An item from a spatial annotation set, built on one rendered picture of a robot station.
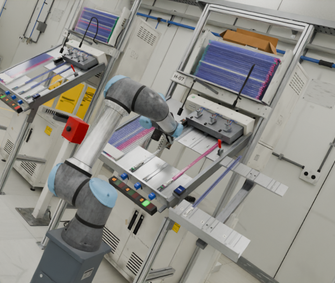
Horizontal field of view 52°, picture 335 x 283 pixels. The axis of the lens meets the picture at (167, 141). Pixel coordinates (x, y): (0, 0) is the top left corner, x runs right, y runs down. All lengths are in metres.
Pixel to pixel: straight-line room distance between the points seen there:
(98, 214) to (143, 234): 0.95
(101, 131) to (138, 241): 1.04
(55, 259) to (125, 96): 0.65
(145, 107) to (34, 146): 1.92
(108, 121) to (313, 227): 2.49
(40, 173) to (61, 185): 1.73
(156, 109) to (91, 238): 0.54
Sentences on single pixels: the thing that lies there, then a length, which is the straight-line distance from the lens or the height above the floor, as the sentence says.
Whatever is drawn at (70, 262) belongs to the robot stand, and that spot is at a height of 0.51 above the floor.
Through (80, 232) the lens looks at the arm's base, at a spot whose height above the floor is 0.61.
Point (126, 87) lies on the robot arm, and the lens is 1.35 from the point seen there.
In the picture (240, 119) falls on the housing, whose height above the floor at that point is 1.25.
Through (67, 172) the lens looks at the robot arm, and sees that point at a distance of 1.30.
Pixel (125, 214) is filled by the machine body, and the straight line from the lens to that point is 2.27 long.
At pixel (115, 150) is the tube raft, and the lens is 2.01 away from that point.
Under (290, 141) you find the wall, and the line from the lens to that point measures 3.53.
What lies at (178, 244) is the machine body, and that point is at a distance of 2.03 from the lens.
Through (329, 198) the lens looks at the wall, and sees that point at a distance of 3.40.
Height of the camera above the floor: 1.14
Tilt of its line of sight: 6 degrees down
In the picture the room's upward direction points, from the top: 25 degrees clockwise
